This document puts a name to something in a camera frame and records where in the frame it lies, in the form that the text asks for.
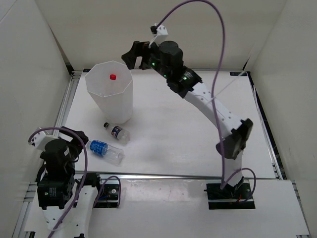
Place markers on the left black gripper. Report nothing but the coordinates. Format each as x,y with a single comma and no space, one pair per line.
75,144

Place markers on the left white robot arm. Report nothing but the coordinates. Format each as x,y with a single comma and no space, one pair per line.
66,202

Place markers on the blue label white cap bottle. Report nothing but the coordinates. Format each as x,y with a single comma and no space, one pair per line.
107,152

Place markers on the white octagonal plastic bin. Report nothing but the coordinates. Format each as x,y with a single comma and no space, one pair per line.
117,108

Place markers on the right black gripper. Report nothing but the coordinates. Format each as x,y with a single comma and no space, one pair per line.
138,50

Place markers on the aluminium frame rail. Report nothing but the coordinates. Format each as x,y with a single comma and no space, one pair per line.
70,90

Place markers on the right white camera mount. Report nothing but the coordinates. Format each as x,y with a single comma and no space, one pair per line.
159,33

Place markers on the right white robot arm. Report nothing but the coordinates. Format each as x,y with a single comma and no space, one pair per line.
233,131

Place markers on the Pepsi black cap bottle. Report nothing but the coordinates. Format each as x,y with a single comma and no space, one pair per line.
122,135

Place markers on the red label plastic bottle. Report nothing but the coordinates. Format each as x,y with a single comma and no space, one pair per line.
110,87

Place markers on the white zip tie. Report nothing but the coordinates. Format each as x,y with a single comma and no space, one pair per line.
236,78

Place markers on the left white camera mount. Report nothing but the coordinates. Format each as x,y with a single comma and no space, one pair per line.
41,139

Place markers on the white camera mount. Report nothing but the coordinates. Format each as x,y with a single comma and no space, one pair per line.
41,139
159,33

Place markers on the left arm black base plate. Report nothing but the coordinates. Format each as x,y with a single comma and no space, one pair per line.
109,193

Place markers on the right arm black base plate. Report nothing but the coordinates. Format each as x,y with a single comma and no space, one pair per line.
226,200

